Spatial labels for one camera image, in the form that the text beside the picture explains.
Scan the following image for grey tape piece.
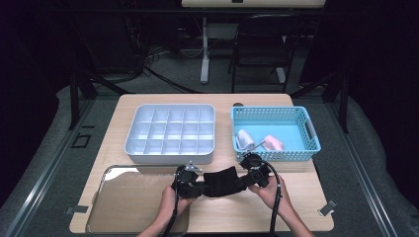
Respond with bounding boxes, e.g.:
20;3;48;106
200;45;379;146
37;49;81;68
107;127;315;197
64;205;89;215
317;198;339;217

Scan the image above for white desk top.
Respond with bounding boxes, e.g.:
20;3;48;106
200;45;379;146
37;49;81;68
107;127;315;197
181;0;325;9

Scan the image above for grey metal floor rail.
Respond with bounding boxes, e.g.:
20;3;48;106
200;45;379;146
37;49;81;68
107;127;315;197
4;98;97;237
325;102;399;237

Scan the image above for white divided storage box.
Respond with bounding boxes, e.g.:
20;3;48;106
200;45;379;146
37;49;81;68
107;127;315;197
124;103;216;166

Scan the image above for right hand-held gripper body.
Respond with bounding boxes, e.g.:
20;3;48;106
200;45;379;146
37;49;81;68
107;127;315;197
238;140;275;189

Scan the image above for white desk leg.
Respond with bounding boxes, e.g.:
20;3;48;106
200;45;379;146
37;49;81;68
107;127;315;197
276;34;288;84
200;17;210;85

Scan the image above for right hand-held gripper cable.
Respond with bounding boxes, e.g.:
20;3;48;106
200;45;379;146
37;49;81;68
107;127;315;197
260;160;284;237

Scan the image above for black floor cables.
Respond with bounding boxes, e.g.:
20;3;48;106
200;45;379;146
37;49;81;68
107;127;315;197
112;45;202;95

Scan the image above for black folding chair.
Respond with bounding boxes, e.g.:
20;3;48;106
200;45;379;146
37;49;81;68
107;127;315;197
227;13;305;94

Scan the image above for black metal frame stand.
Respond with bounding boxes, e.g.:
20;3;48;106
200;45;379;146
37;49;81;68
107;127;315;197
67;70;132;131
290;70;350;134

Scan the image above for white sock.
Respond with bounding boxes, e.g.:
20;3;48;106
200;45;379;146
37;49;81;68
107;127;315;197
235;128;256;152

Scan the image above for person's left hand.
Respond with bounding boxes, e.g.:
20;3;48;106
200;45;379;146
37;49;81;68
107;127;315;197
159;186;198;225

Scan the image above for black sock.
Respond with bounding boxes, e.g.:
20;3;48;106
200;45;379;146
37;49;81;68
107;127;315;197
203;166;248;198

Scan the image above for pink sock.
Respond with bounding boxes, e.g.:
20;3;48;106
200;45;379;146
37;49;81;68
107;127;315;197
261;134;285;152

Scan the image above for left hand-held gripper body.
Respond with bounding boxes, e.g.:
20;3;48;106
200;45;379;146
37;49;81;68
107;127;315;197
171;161;204;199

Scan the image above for left hand-held gripper cable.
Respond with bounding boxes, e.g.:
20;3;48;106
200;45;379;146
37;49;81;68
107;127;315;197
162;169;182;237

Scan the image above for blue plastic basket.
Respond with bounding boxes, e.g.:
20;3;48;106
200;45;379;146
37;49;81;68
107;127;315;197
230;105;322;163

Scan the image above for hand-held gripper cable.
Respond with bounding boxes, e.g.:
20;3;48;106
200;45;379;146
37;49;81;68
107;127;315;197
162;169;182;237
260;160;284;237

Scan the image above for clear plastic box lid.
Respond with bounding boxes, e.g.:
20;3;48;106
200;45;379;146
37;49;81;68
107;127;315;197
85;164;194;236

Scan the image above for person's right hand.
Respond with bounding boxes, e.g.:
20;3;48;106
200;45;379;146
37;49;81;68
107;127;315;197
248;174;293;216

